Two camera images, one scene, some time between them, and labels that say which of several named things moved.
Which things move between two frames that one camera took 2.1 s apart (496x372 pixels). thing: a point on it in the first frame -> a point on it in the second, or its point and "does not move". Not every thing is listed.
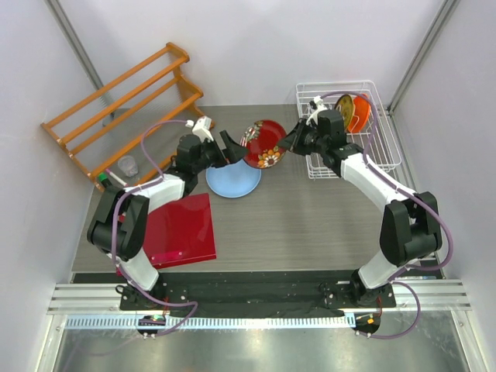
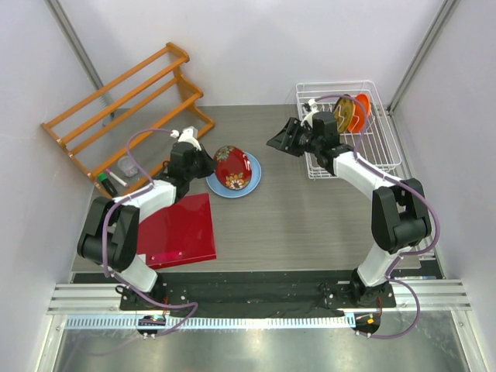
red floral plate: x=260 y=139 -> x=233 y=167
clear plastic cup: x=127 y=163 does not move
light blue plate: x=235 y=180 does not move
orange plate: x=362 y=111 does not move
